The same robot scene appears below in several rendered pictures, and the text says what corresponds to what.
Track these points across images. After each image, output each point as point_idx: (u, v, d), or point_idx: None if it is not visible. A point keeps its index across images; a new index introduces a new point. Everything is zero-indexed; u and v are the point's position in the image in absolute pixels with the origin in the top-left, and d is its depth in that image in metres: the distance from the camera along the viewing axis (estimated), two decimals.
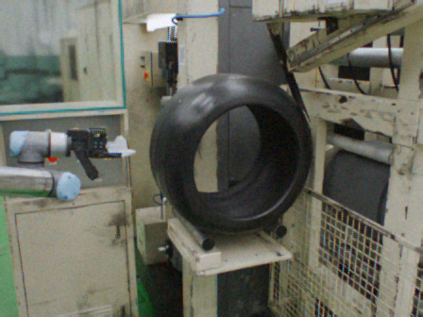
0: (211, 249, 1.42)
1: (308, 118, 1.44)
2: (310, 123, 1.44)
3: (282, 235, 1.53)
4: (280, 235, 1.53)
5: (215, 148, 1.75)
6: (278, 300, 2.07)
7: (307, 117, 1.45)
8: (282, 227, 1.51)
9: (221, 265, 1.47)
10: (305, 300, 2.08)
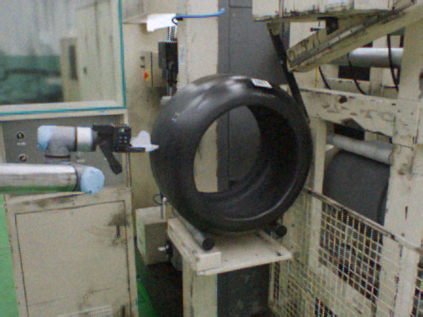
0: (213, 240, 1.42)
1: (261, 84, 1.34)
2: (265, 85, 1.35)
3: (285, 226, 1.52)
4: (285, 227, 1.53)
5: (215, 148, 1.75)
6: (278, 300, 2.07)
7: (260, 82, 1.35)
8: (279, 232, 1.51)
9: (221, 265, 1.47)
10: (305, 300, 2.08)
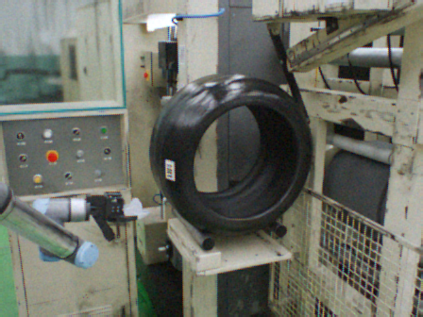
0: (204, 249, 1.41)
1: (172, 173, 1.31)
2: (172, 168, 1.30)
3: (277, 235, 1.52)
4: (275, 233, 1.52)
5: (215, 148, 1.75)
6: (278, 300, 2.07)
7: (170, 173, 1.31)
8: (285, 229, 1.52)
9: (221, 265, 1.47)
10: (305, 300, 2.08)
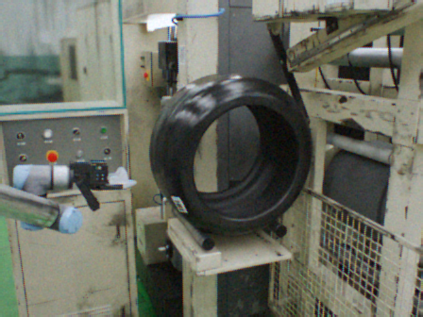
0: (207, 250, 1.42)
1: (182, 207, 1.35)
2: (180, 203, 1.34)
3: (279, 236, 1.52)
4: (277, 235, 1.53)
5: (215, 148, 1.75)
6: (278, 300, 2.07)
7: (180, 207, 1.35)
8: (285, 228, 1.51)
9: (221, 265, 1.47)
10: (305, 300, 2.08)
